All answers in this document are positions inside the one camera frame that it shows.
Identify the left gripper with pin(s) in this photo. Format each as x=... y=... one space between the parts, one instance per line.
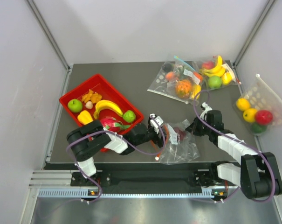
x=156 y=140

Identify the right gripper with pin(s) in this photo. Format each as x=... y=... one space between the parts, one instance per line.
x=193 y=128

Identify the dark red plum toy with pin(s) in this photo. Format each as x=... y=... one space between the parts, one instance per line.
x=180 y=133

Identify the zip bag with red zipper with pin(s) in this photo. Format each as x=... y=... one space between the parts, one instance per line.
x=175 y=151

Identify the yellow star fruit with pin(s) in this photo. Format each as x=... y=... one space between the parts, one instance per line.
x=85 y=117

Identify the beige garlic toy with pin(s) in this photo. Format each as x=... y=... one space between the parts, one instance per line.
x=89 y=105

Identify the orange mandarin cluster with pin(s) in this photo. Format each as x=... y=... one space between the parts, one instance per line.
x=91 y=96

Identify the green apple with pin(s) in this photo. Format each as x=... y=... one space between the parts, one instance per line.
x=214 y=82
x=75 y=106

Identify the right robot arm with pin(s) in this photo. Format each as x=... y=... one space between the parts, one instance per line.
x=257 y=174

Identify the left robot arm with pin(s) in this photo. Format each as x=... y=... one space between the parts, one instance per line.
x=86 y=141

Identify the yellow mango in blue-zip bag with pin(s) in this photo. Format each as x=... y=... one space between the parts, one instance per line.
x=196 y=89

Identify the zip bag with blue zipper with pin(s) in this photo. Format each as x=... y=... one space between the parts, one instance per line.
x=185 y=71

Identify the green apple in banana bag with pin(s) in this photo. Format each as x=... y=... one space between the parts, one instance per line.
x=214 y=82

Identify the dotted flat zip bag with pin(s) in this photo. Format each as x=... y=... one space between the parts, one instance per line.
x=160 y=85

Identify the yellow lemon in banana bag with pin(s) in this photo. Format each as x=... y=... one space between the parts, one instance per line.
x=226 y=79

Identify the zip bag with bananas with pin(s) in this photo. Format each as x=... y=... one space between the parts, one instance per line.
x=198 y=65

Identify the yellow banana bunch in bag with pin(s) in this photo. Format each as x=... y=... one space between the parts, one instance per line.
x=218 y=69

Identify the red apple in dotted bag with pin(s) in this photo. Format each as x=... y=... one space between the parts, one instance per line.
x=263 y=117

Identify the dotted zip bag with lemons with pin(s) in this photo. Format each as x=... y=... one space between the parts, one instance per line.
x=262 y=97

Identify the orange pineapple toy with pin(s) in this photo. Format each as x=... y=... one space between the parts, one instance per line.
x=183 y=88

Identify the pink dragon fruit toy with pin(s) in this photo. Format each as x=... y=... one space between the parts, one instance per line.
x=112 y=124

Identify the yellow lemon left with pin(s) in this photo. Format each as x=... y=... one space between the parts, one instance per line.
x=242 y=104

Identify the orange tomato toy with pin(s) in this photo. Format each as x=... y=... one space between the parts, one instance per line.
x=199 y=76

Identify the yellow orange with green stem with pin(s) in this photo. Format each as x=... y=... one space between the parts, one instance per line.
x=249 y=115

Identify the dark green avocado toy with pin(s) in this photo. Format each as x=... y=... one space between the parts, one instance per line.
x=257 y=128

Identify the orange persimmon toy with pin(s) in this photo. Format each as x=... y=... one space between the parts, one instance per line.
x=170 y=76

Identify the red peach toy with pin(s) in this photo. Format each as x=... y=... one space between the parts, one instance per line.
x=208 y=65

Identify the banana bunch in tray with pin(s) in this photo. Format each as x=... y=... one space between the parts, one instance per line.
x=106 y=105

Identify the red plastic tray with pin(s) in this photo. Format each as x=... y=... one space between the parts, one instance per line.
x=99 y=84

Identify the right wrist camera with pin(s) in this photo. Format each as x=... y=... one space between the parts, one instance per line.
x=205 y=109

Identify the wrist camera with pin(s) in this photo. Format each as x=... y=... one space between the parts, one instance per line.
x=156 y=122
x=205 y=109

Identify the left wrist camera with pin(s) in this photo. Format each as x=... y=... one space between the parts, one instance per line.
x=156 y=122

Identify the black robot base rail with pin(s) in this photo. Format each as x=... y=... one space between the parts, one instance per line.
x=153 y=177

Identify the white slotted cable duct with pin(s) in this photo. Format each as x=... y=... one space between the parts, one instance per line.
x=88 y=193

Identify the aluminium corner post right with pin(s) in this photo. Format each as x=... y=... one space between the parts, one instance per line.
x=255 y=29

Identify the aluminium corner post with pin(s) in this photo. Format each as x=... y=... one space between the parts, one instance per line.
x=41 y=21
x=255 y=29

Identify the aluminium corner post left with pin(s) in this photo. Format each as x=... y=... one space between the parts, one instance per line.
x=41 y=21

